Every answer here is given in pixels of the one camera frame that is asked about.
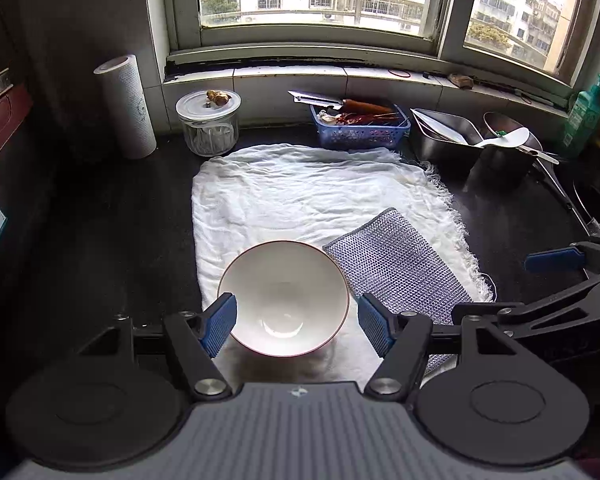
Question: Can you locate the blue plastic basket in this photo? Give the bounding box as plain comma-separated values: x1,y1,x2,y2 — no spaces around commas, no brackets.
310,104,411,151

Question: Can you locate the white bowl with red rim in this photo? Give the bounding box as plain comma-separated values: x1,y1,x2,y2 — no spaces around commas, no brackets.
217,240,351,358

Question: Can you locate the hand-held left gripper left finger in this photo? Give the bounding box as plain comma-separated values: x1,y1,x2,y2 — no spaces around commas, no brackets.
77,292,238,403

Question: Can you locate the carrot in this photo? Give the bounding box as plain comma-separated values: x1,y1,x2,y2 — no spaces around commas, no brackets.
342,98,395,115

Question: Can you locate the white towel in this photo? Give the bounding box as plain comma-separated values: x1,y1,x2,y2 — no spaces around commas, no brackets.
191,144,495,391

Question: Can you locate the green soap bottle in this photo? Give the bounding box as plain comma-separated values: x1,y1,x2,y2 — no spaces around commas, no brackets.
560,74,600,158

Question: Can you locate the steel pot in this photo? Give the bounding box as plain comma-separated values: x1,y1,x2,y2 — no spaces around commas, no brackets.
480,111,544,186

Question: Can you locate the white rice paddle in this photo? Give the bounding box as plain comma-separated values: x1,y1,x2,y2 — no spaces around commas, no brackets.
472,127,530,150

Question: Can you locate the dark red appliance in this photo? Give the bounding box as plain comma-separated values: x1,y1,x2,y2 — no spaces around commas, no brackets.
0,67,33,176

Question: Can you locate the kitchen cleaver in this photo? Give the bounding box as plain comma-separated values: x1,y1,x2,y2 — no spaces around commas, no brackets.
287,90,345,111

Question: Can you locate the silver mesh dish cloth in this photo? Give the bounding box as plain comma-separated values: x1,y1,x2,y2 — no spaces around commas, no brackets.
322,207,474,376

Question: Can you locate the glass jar with lid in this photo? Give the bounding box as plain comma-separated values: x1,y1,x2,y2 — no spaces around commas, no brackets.
175,89,242,157

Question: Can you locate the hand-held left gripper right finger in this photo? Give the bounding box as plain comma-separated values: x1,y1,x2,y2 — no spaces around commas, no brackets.
358,292,524,403

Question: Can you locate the paper towel roll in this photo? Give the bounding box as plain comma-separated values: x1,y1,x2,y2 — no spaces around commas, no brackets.
93,54,158,160

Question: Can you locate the window frame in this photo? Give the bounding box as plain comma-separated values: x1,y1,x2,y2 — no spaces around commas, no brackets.
160,0,600,101

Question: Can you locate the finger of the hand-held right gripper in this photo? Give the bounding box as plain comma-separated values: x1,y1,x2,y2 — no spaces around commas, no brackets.
451,267,600,339
524,232,600,274

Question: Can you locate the rectangular steel tray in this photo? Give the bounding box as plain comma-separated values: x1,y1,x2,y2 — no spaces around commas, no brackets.
410,108,485,163

